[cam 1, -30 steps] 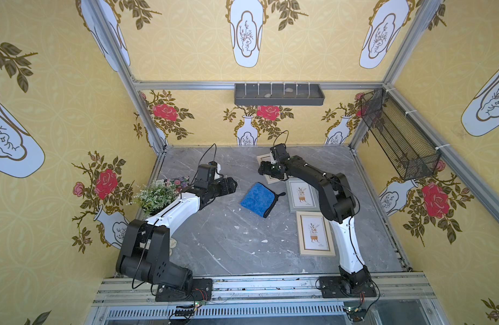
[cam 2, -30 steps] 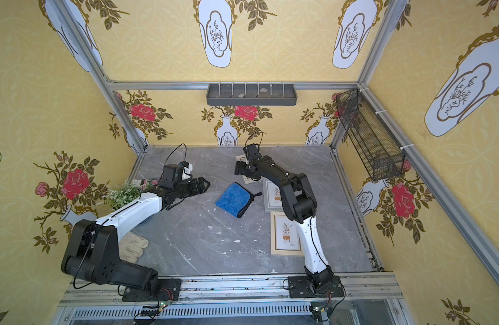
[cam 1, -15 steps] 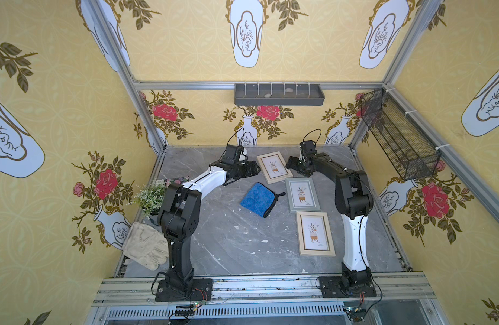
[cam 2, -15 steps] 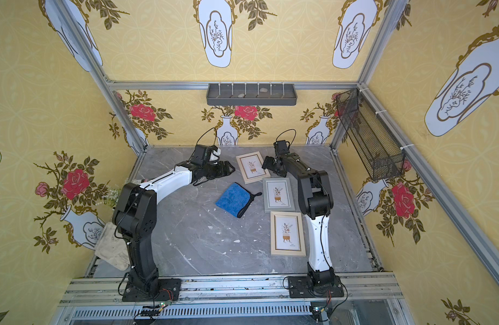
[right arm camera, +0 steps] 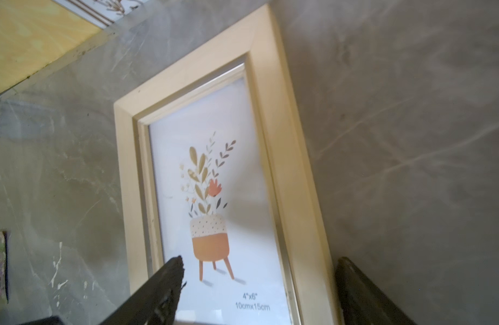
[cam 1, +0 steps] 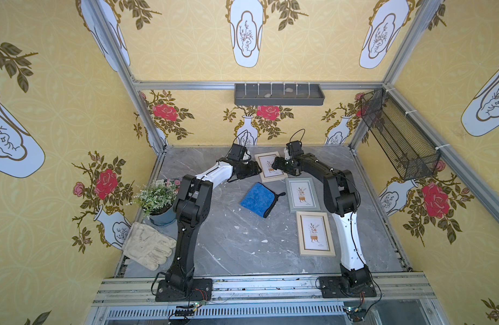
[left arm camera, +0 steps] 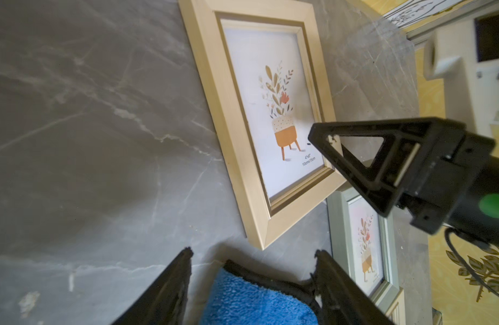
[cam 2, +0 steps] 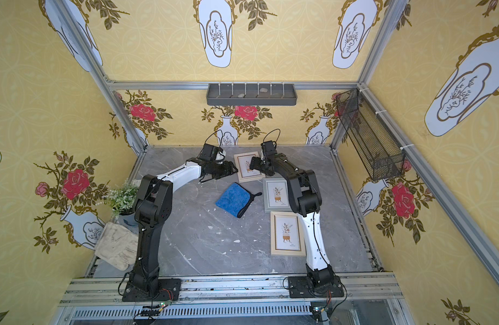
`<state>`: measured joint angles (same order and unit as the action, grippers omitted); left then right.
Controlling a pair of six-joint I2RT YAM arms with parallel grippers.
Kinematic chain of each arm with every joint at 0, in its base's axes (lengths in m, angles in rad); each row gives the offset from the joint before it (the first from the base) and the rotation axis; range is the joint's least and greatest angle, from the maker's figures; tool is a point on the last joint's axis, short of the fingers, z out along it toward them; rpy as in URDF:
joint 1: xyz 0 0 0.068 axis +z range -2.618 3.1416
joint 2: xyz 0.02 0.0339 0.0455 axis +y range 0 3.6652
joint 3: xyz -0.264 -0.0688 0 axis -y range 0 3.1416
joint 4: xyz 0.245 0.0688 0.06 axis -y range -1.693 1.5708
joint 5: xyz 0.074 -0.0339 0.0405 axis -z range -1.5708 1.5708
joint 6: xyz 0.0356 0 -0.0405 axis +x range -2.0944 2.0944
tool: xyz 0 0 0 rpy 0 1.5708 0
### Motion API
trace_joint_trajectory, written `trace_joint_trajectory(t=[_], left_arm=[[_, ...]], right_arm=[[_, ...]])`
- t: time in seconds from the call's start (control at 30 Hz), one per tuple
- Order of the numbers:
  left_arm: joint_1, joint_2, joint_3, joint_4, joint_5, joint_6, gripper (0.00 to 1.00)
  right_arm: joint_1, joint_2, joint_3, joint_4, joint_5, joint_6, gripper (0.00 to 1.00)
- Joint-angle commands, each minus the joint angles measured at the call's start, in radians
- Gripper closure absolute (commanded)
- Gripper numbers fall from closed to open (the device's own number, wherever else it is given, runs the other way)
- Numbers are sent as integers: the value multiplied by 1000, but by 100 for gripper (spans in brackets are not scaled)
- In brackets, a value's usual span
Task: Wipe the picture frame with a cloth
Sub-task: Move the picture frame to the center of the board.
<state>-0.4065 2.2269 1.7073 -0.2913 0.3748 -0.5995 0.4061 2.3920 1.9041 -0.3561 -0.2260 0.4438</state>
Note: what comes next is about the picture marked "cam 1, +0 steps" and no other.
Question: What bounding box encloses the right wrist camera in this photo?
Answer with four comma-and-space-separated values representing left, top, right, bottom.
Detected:
285, 140, 304, 160

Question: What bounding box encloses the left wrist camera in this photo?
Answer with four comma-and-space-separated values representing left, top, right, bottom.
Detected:
226, 143, 251, 162

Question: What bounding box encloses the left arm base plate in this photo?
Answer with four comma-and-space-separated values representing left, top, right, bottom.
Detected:
155, 278, 213, 302

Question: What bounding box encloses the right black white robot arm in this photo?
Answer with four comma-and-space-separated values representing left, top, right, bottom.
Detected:
272, 154, 373, 289

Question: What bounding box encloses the floral patterned box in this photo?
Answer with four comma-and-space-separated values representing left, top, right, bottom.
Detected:
154, 177, 182, 191

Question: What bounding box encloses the beige work glove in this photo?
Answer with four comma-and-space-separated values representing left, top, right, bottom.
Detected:
123, 222, 177, 271

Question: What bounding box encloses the beige picture frame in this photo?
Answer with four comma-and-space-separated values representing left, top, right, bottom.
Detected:
255, 152, 288, 183
296, 211, 336, 257

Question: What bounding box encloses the grey-green picture frame middle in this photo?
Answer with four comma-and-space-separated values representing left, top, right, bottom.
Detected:
285, 177, 321, 212

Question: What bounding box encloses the grey wall shelf tray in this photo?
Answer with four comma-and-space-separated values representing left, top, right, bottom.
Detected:
234, 82, 325, 106

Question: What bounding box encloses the blue microfiber cloth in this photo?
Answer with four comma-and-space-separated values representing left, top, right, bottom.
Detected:
240, 182, 286, 219

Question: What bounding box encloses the potted green plant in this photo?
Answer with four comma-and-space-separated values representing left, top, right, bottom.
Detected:
133, 181, 178, 227

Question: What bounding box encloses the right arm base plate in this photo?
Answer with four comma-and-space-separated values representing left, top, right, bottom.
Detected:
316, 276, 378, 299

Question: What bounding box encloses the black wire mesh basket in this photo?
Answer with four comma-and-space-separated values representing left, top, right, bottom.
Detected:
360, 89, 440, 180

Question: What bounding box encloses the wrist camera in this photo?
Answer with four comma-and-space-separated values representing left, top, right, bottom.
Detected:
226, 143, 251, 162
285, 140, 304, 160

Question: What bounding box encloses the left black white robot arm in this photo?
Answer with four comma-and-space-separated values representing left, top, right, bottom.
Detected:
165, 154, 261, 296

